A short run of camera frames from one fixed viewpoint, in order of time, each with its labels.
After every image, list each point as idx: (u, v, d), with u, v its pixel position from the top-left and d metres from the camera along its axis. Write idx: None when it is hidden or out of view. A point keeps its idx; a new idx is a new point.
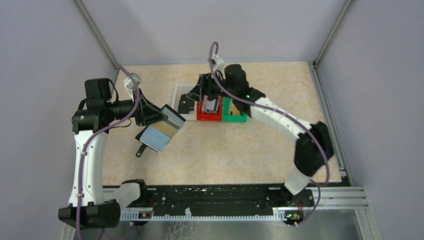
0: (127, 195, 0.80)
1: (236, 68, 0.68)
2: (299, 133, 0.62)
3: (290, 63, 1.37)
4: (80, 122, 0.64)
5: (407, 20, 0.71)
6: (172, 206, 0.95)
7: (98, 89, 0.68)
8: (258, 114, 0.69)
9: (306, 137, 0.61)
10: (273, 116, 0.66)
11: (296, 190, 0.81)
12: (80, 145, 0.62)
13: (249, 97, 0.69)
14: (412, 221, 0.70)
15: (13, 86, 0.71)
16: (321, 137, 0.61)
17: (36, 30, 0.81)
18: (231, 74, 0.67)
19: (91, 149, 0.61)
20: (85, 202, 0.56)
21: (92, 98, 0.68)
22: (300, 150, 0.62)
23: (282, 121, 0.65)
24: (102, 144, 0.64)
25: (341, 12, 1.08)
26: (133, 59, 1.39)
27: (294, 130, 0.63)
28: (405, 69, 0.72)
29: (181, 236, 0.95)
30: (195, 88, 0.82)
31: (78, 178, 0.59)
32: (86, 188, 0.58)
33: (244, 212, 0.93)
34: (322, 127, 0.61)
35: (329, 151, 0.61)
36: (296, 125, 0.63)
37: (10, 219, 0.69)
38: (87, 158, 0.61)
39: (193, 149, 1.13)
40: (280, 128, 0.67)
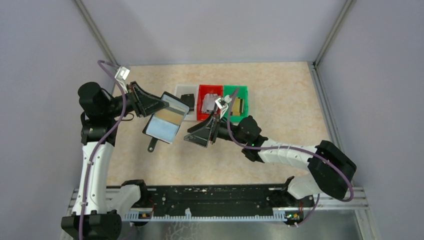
0: (128, 202, 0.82)
1: (252, 124, 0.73)
2: (308, 158, 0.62)
3: (290, 63, 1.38)
4: (89, 134, 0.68)
5: (407, 20, 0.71)
6: (172, 207, 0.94)
7: (95, 105, 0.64)
8: (268, 157, 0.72)
9: (317, 161, 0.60)
10: (279, 153, 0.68)
11: (301, 195, 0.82)
12: (87, 155, 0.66)
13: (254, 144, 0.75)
14: (412, 222, 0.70)
15: (13, 88, 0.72)
16: (332, 155, 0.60)
17: (36, 32, 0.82)
18: (249, 133, 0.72)
19: (97, 159, 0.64)
20: (88, 210, 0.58)
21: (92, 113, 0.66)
22: (318, 177, 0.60)
23: (290, 154, 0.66)
24: (108, 155, 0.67)
25: (341, 12, 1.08)
26: (133, 59, 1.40)
27: (303, 158, 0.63)
28: (405, 69, 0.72)
29: (181, 237, 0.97)
30: (201, 132, 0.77)
31: (83, 186, 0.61)
32: (90, 196, 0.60)
33: (244, 212, 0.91)
34: (328, 145, 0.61)
35: (347, 168, 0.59)
36: (303, 152, 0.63)
37: (11, 219, 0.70)
38: (93, 168, 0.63)
39: (193, 150, 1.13)
40: (291, 162, 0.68)
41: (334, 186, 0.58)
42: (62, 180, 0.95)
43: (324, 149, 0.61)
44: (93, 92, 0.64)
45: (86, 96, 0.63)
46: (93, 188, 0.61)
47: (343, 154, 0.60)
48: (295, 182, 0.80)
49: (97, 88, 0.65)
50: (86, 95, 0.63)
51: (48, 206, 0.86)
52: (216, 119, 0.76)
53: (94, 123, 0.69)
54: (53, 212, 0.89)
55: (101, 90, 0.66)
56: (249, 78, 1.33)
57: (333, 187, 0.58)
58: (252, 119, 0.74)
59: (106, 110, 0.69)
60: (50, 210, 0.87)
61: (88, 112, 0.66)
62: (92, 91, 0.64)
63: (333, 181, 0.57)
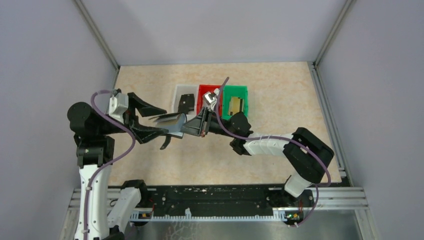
0: (130, 208, 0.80)
1: (243, 121, 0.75)
2: (285, 144, 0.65)
3: (290, 63, 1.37)
4: (85, 155, 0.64)
5: (407, 19, 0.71)
6: (172, 207, 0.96)
7: (88, 126, 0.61)
8: (253, 148, 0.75)
9: (293, 146, 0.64)
10: (261, 143, 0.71)
11: (298, 193, 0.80)
12: (85, 179, 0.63)
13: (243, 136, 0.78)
14: (413, 220, 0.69)
15: (13, 87, 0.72)
16: (307, 140, 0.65)
17: (36, 31, 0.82)
18: (238, 128, 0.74)
19: (95, 184, 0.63)
20: (90, 237, 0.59)
21: (86, 134, 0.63)
22: (294, 161, 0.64)
23: (269, 143, 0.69)
24: (106, 176, 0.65)
25: (341, 12, 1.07)
26: (133, 59, 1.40)
27: (280, 146, 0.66)
28: (406, 68, 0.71)
29: (181, 237, 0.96)
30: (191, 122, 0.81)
31: (84, 213, 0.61)
32: (91, 223, 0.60)
33: (243, 212, 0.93)
34: (304, 132, 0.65)
35: (321, 151, 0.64)
36: (281, 141, 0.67)
37: (11, 219, 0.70)
38: (92, 193, 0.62)
39: (193, 150, 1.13)
40: (272, 150, 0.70)
41: (310, 170, 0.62)
42: (62, 181, 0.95)
43: (300, 135, 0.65)
44: (84, 114, 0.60)
45: (77, 120, 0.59)
46: (94, 214, 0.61)
47: (317, 139, 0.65)
48: (289, 181, 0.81)
49: (87, 109, 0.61)
50: (77, 118, 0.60)
51: (48, 206, 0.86)
52: (207, 109, 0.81)
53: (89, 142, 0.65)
54: (53, 213, 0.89)
55: (92, 110, 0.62)
56: (249, 78, 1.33)
57: (309, 170, 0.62)
58: (242, 115, 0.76)
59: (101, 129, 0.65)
60: (50, 210, 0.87)
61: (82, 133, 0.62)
62: (83, 113, 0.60)
63: (309, 165, 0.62)
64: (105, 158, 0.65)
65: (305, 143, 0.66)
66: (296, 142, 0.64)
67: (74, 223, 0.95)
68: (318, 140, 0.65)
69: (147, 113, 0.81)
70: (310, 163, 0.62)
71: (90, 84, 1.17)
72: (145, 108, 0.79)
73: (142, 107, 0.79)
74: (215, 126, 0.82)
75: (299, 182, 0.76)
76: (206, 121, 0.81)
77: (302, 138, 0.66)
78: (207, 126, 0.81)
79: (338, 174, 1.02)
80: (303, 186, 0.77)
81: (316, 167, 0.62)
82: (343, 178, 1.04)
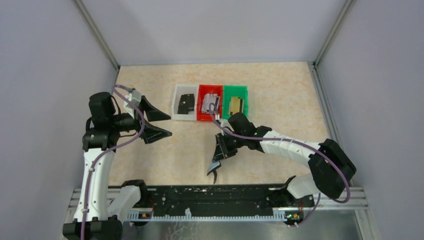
0: (128, 206, 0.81)
1: (238, 114, 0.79)
2: (310, 155, 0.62)
3: (290, 63, 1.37)
4: (91, 141, 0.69)
5: (407, 19, 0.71)
6: (172, 207, 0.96)
7: (102, 109, 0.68)
8: (269, 147, 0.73)
9: (318, 157, 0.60)
10: (281, 145, 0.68)
11: (300, 195, 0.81)
12: (88, 162, 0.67)
13: (257, 134, 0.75)
14: (412, 221, 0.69)
15: (13, 88, 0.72)
16: (334, 155, 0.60)
17: (36, 31, 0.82)
18: (233, 121, 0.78)
19: (98, 166, 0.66)
20: (90, 217, 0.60)
21: (98, 118, 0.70)
22: (317, 173, 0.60)
23: (292, 148, 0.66)
24: (109, 162, 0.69)
25: (342, 12, 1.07)
26: (134, 59, 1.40)
27: (304, 153, 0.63)
28: (405, 68, 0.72)
29: (181, 237, 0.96)
30: (218, 150, 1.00)
31: (85, 194, 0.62)
32: (91, 203, 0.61)
33: (243, 212, 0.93)
34: (333, 144, 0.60)
35: (346, 167, 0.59)
36: (305, 148, 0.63)
37: (11, 219, 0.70)
38: (94, 174, 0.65)
39: (193, 150, 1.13)
40: (292, 156, 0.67)
41: (330, 184, 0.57)
42: (62, 180, 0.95)
43: (327, 147, 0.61)
44: (104, 96, 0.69)
45: (96, 100, 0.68)
46: (95, 195, 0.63)
47: (345, 155, 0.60)
48: (294, 184, 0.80)
49: (107, 95, 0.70)
50: (96, 99, 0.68)
51: (47, 206, 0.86)
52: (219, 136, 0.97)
53: (96, 130, 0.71)
54: (53, 212, 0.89)
55: (110, 97, 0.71)
56: (249, 78, 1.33)
57: (330, 185, 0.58)
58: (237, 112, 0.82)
59: (111, 117, 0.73)
60: (49, 210, 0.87)
61: (94, 116, 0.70)
62: (101, 96, 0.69)
63: (330, 179, 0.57)
64: (109, 144, 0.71)
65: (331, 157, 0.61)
66: (321, 154, 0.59)
67: None
68: (346, 157, 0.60)
69: (153, 117, 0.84)
70: (333, 178, 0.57)
71: (90, 85, 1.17)
72: (153, 112, 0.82)
73: (150, 111, 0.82)
74: (231, 143, 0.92)
75: (306, 188, 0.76)
76: (222, 144, 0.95)
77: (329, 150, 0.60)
78: (224, 147, 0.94)
79: None
80: (308, 191, 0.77)
81: (337, 182, 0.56)
82: None
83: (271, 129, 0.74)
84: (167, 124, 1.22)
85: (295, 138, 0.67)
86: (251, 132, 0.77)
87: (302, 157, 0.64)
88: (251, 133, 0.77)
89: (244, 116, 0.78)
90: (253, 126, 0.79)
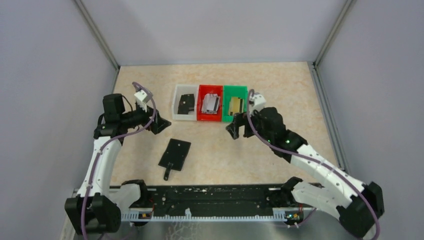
0: (127, 201, 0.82)
1: (272, 112, 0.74)
2: (351, 195, 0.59)
3: (290, 63, 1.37)
4: (101, 132, 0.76)
5: (406, 20, 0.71)
6: (172, 207, 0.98)
7: (115, 104, 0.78)
8: (299, 163, 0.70)
9: (359, 201, 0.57)
10: (318, 169, 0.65)
11: (302, 199, 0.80)
12: (97, 147, 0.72)
13: (289, 142, 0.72)
14: (412, 220, 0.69)
15: (14, 89, 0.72)
16: (373, 199, 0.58)
17: (36, 32, 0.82)
18: (268, 120, 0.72)
19: (106, 150, 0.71)
20: (92, 192, 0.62)
21: (109, 113, 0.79)
22: (352, 213, 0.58)
23: (331, 178, 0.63)
24: (116, 149, 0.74)
25: (341, 12, 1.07)
26: (133, 59, 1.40)
27: (345, 190, 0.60)
28: (405, 68, 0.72)
29: (181, 237, 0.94)
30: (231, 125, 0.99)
31: (90, 172, 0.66)
32: (95, 181, 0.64)
33: (243, 212, 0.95)
34: (376, 189, 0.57)
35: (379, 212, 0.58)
36: (348, 185, 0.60)
37: (11, 219, 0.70)
38: (101, 157, 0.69)
39: (193, 149, 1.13)
40: (328, 185, 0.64)
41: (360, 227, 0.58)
42: (62, 180, 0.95)
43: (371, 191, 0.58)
44: (116, 96, 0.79)
45: (109, 97, 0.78)
46: (100, 175, 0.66)
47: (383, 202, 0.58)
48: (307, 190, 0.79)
49: (119, 95, 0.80)
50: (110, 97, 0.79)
51: (48, 206, 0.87)
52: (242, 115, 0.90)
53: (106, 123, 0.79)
54: (52, 213, 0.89)
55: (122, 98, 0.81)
56: (249, 78, 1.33)
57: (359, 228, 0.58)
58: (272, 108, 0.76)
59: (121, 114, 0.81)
60: (50, 210, 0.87)
61: (106, 112, 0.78)
62: (115, 95, 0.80)
63: (363, 224, 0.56)
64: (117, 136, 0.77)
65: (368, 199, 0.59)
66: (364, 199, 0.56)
67: None
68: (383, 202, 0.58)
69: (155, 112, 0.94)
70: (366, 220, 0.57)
71: (90, 85, 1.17)
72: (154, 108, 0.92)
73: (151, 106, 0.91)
74: None
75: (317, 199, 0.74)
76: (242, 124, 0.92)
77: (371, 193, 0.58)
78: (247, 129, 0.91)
79: None
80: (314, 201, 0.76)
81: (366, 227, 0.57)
82: None
83: (306, 143, 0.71)
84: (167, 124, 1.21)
85: (336, 168, 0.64)
86: (281, 138, 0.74)
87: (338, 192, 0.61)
88: (281, 140, 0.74)
89: (281, 118, 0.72)
90: (286, 130, 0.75)
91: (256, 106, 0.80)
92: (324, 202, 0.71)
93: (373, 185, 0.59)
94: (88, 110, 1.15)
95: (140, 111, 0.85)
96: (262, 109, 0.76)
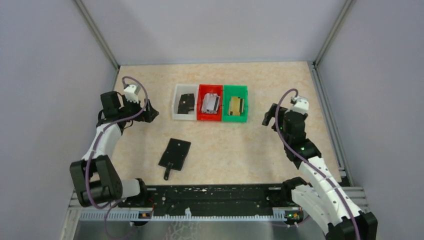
0: (128, 191, 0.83)
1: (298, 118, 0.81)
2: (343, 216, 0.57)
3: (290, 63, 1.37)
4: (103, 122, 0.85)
5: (406, 19, 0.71)
6: (172, 207, 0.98)
7: (111, 100, 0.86)
8: (306, 172, 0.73)
9: (348, 222, 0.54)
10: (321, 183, 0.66)
11: (297, 199, 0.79)
12: (100, 129, 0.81)
13: (303, 149, 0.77)
14: (413, 220, 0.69)
15: (13, 89, 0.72)
16: (364, 228, 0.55)
17: (35, 32, 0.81)
18: (290, 122, 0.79)
19: (108, 131, 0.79)
20: (96, 155, 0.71)
21: (108, 108, 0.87)
22: (337, 232, 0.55)
23: (329, 195, 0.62)
24: (116, 131, 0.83)
25: (341, 12, 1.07)
26: (133, 59, 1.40)
27: (339, 209, 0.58)
28: (406, 67, 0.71)
29: (181, 237, 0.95)
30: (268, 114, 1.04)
31: (94, 143, 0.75)
32: (99, 148, 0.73)
33: (244, 212, 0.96)
34: (371, 219, 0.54)
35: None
36: (343, 206, 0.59)
37: (11, 219, 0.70)
38: (104, 135, 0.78)
39: (193, 149, 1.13)
40: (325, 200, 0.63)
41: None
42: (62, 180, 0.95)
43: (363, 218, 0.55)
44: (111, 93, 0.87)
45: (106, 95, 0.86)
46: (103, 146, 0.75)
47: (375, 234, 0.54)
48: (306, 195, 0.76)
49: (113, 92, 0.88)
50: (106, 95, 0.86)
51: (48, 206, 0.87)
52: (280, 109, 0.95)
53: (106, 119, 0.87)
54: (52, 213, 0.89)
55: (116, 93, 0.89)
56: (249, 78, 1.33)
57: None
58: (300, 115, 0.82)
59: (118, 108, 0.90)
60: (50, 210, 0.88)
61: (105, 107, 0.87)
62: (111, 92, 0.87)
63: None
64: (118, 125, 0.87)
65: (360, 227, 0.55)
66: (354, 223, 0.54)
67: (74, 223, 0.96)
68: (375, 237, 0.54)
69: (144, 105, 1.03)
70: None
71: (90, 85, 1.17)
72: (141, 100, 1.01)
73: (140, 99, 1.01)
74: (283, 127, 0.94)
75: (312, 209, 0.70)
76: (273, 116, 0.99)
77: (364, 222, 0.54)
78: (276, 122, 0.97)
79: (338, 174, 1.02)
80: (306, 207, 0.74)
81: None
82: (343, 178, 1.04)
83: (320, 156, 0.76)
84: (167, 123, 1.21)
85: (339, 187, 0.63)
86: (298, 144, 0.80)
87: (332, 209, 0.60)
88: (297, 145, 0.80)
89: (304, 125, 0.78)
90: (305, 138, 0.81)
91: (295, 107, 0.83)
92: (318, 215, 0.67)
93: (369, 215, 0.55)
94: (88, 110, 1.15)
95: (132, 104, 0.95)
96: (291, 113, 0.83)
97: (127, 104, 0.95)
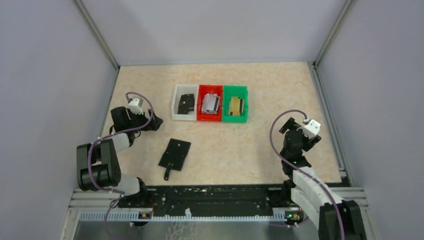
0: (127, 187, 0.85)
1: (298, 137, 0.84)
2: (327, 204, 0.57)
3: (290, 64, 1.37)
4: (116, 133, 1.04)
5: (406, 19, 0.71)
6: (172, 207, 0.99)
7: (120, 116, 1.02)
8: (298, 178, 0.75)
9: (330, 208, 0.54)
10: (308, 182, 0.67)
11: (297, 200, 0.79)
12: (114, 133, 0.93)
13: (296, 163, 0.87)
14: (413, 220, 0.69)
15: (13, 89, 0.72)
16: (350, 217, 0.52)
17: (35, 32, 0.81)
18: (289, 141, 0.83)
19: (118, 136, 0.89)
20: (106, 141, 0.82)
21: (118, 123, 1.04)
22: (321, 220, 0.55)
23: (315, 190, 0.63)
24: (125, 139, 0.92)
25: (341, 12, 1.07)
26: (133, 59, 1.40)
27: (322, 199, 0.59)
28: (406, 67, 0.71)
29: (181, 237, 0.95)
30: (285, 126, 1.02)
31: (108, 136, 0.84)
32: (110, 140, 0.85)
33: (243, 212, 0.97)
34: (354, 207, 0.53)
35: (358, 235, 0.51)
36: (327, 196, 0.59)
37: (10, 219, 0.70)
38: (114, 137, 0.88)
39: (193, 149, 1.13)
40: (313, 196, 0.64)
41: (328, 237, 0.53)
42: (62, 180, 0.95)
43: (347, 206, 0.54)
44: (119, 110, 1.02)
45: (115, 111, 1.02)
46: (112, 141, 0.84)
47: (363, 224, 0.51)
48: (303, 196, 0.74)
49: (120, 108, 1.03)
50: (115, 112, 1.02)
51: (48, 206, 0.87)
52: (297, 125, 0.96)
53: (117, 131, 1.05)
54: (52, 213, 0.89)
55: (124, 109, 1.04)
56: (249, 78, 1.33)
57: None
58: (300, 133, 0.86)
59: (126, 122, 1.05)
60: (50, 210, 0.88)
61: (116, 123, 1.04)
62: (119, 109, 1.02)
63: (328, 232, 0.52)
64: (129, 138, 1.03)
65: (345, 217, 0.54)
66: (336, 208, 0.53)
67: (74, 223, 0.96)
68: (362, 229, 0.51)
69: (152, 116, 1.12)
70: (334, 233, 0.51)
71: (90, 85, 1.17)
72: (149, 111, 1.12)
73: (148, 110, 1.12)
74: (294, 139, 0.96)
75: (309, 207, 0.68)
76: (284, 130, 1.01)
77: (348, 211, 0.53)
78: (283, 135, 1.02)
79: (338, 174, 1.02)
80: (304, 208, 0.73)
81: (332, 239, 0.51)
82: (343, 178, 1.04)
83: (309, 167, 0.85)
84: (167, 124, 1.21)
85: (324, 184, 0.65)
86: (291, 159, 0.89)
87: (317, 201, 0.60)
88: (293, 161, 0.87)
89: (301, 145, 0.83)
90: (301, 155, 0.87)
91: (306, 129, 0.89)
92: (313, 212, 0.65)
93: (352, 204, 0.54)
94: (88, 110, 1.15)
95: (138, 116, 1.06)
96: (294, 132, 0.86)
97: (134, 115, 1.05)
